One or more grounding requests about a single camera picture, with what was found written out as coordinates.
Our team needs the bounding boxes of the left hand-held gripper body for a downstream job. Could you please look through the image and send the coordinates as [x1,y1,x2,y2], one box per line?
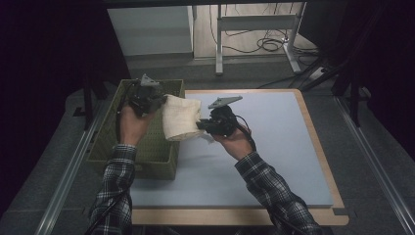
[128,73,164,118]

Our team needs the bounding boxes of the person's left hand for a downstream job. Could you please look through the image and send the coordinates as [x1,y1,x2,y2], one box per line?
[118,103,157,147]

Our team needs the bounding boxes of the cream printed cloth garment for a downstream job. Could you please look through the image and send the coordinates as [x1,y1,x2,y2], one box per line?
[161,93,214,144]

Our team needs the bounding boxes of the dark metal stand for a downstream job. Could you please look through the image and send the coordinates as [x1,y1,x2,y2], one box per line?
[72,72,111,132]
[332,62,371,128]

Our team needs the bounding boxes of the person's right hand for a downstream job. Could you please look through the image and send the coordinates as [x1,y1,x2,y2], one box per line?
[212,124,254,162]

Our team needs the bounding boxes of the white power strip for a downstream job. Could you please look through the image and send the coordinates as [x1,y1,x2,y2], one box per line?
[307,66,328,81]

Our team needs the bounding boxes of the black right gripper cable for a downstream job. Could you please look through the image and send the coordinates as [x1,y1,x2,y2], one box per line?
[234,114,258,153]

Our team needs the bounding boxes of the white cabinet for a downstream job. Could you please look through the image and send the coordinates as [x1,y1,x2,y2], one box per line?
[107,5,195,57]

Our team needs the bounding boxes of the metal floor rail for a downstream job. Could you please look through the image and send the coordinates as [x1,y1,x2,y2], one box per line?
[335,97,415,231]
[33,100,111,235]

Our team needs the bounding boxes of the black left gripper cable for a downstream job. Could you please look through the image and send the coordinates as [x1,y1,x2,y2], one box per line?
[83,80,140,235]

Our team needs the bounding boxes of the light grey table mat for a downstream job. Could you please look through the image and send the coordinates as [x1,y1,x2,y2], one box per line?
[129,91,335,210]

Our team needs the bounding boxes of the black coiled floor cables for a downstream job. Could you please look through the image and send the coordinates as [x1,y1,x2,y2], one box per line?
[208,3,320,57]

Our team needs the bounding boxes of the green woven basket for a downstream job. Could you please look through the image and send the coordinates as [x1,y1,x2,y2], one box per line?
[85,78,187,181]

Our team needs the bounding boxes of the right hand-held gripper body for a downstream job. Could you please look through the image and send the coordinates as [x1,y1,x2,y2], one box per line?
[205,95,245,137]

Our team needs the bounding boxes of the white metal desk frame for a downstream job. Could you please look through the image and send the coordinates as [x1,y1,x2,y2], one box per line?
[214,2,307,76]

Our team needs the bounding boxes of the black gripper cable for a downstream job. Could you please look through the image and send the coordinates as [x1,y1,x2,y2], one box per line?
[234,114,258,153]
[83,80,140,235]

